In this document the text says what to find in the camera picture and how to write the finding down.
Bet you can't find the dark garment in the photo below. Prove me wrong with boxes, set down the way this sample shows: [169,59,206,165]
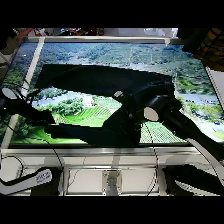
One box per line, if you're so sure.
[176,27,210,55]

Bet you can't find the black cable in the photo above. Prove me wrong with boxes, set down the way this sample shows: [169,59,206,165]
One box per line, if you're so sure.
[0,88,66,172]
[143,123,160,196]

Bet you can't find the yellow black checked garment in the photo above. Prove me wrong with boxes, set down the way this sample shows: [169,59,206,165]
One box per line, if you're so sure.
[194,27,224,73]

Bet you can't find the black pants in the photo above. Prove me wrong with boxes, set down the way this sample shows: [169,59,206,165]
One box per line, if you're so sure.
[34,62,177,147]

